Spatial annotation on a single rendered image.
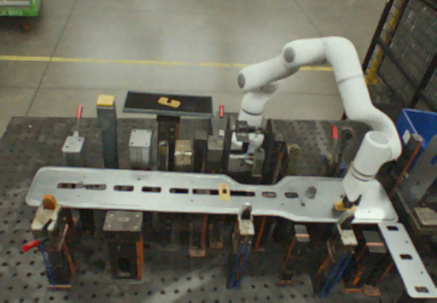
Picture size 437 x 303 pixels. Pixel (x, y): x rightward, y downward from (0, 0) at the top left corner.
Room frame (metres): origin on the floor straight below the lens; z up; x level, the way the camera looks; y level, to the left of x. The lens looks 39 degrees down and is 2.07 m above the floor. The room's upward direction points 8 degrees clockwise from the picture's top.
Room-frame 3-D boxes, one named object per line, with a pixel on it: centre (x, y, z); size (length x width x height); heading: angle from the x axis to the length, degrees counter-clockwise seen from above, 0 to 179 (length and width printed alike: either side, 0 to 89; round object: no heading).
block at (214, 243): (1.00, -0.05, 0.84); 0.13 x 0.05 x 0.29; 8
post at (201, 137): (1.18, 0.07, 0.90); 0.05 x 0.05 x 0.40; 8
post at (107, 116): (1.25, 0.48, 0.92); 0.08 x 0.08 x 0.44; 8
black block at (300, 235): (0.85, -0.34, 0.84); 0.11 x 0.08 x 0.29; 8
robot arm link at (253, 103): (1.60, -0.18, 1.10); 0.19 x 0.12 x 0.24; 121
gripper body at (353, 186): (0.99, -0.52, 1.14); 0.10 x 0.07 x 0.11; 8
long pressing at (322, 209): (0.97, -0.03, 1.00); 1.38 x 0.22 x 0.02; 98
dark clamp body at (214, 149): (1.17, 0.01, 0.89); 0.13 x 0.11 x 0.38; 8
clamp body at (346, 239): (0.83, -0.48, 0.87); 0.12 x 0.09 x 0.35; 8
